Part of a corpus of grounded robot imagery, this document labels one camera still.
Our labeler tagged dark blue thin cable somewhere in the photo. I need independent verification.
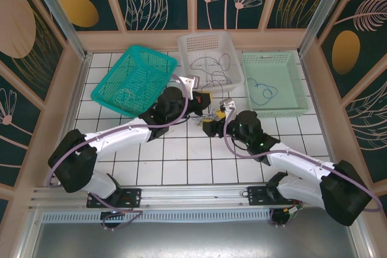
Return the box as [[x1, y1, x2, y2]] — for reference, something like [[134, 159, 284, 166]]
[[193, 112, 221, 126]]

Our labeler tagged bright blue thin cable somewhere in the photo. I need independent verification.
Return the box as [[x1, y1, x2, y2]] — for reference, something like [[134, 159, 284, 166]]
[[247, 78, 278, 108]]

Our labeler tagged teal plastic basket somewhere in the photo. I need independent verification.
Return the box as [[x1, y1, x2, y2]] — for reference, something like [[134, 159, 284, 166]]
[[90, 45, 178, 119]]

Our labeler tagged mint green plastic basket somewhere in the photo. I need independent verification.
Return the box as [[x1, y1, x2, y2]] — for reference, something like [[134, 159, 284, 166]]
[[241, 51, 310, 120]]

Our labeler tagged white plastic basket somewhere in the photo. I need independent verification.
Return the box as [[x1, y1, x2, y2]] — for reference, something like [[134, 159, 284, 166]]
[[177, 31, 245, 93]]

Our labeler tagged grey metal sheet panel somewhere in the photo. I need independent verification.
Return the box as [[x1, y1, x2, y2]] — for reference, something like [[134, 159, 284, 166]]
[[18, 221, 372, 258]]

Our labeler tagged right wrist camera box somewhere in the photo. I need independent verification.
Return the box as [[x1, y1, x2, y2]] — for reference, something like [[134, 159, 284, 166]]
[[219, 97, 236, 112]]

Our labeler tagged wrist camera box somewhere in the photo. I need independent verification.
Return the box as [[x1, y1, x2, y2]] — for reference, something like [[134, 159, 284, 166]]
[[219, 97, 236, 112], [174, 75, 202, 100]]

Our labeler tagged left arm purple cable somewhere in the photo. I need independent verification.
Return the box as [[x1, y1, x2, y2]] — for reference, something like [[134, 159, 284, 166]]
[[45, 76, 190, 230]]

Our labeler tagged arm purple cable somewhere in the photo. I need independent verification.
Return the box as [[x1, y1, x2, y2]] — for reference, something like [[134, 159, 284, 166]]
[[223, 108, 382, 228], [45, 76, 190, 230]]

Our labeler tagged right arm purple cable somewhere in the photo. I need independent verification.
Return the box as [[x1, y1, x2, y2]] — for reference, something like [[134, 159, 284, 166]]
[[223, 108, 382, 228]]

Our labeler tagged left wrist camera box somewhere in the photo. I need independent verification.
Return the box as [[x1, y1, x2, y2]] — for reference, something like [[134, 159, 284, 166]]
[[174, 75, 202, 100]]

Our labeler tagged long aluminium base rail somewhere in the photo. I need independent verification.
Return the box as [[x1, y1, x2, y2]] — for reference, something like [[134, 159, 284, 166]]
[[28, 181, 356, 210]]

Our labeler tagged aluminium side rail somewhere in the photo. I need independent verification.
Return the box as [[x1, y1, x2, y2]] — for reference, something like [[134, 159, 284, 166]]
[[299, 52, 344, 182], [45, 54, 93, 188]]

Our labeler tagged grey slotted cable duct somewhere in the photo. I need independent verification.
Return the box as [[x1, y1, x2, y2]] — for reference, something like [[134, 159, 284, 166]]
[[41, 211, 273, 224]]

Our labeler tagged aluminium frame post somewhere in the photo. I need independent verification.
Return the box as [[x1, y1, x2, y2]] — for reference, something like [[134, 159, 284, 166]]
[[24, 0, 93, 61], [297, 0, 350, 56]]

